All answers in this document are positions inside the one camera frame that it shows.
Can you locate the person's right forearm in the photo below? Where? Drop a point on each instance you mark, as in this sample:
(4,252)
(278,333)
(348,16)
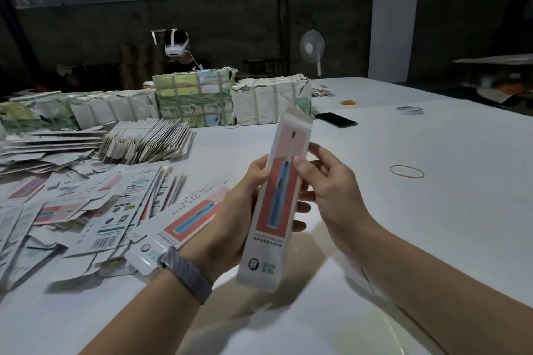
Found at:
(450,296)

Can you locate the white toothbrush carton box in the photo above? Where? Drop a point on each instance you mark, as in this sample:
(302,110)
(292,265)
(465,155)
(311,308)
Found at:
(266,251)

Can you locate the white standing fan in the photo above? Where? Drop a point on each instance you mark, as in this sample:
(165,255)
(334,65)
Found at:
(312,44)

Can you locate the person's left forearm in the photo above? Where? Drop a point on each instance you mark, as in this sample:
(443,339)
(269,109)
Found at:
(141,325)

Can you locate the white tape roll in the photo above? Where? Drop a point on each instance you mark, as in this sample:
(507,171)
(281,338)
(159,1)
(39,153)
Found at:
(399,110)

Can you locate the white head-mounted camera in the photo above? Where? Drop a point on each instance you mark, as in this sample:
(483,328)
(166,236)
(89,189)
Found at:
(175,47)

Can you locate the small white paper stack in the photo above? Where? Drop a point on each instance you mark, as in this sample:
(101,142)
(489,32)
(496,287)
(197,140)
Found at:
(321,89)

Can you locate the black smartphone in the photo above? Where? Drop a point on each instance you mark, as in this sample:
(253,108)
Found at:
(336,120)

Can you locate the grey band wristwatch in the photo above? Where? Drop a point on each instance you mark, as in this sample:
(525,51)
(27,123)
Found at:
(187,276)

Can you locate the stack of brown cartons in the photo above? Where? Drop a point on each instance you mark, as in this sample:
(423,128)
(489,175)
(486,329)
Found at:
(140,66)

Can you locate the person's right hand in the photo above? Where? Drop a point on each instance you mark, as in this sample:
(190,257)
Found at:
(337,197)

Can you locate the thin tan rubber band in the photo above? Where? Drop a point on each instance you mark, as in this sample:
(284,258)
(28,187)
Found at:
(391,171)

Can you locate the person's left hand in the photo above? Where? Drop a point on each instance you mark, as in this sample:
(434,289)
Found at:
(229,234)

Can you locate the fanned stack of white cartons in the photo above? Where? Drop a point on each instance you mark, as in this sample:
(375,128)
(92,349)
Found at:
(143,141)

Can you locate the small orange tape roll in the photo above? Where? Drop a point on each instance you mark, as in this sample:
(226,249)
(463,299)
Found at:
(348,103)

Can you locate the dark wooden chair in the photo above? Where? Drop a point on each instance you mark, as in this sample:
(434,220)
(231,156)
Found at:
(264,67)

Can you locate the pile of cartons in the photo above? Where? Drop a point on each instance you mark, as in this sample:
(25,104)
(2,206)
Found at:
(83,209)

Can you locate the white board panel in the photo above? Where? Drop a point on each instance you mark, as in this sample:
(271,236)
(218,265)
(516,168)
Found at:
(393,34)

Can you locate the green printed wrapped bundle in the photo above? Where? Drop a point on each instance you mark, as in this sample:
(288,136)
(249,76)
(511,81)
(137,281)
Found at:
(193,98)

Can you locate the row of white wrapped bundles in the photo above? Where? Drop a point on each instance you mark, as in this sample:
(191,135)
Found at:
(79,109)

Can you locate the cluttered side table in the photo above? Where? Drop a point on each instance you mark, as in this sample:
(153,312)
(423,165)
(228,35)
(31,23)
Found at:
(493,80)

